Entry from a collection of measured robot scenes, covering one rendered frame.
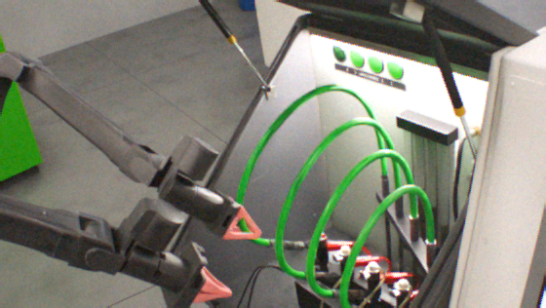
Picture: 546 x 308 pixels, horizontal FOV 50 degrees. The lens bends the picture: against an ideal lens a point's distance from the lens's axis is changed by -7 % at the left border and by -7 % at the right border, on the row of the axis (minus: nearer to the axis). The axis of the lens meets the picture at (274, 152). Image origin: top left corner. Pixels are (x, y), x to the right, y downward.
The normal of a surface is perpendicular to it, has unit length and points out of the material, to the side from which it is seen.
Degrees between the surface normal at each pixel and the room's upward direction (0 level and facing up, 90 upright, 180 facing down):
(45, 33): 90
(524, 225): 76
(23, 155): 90
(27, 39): 90
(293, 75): 90
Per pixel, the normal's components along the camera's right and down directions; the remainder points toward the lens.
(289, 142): 0.60, 0.30
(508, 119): -0.80, 0.17
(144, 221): 0.34, 0.47
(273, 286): -0.14, -0.87
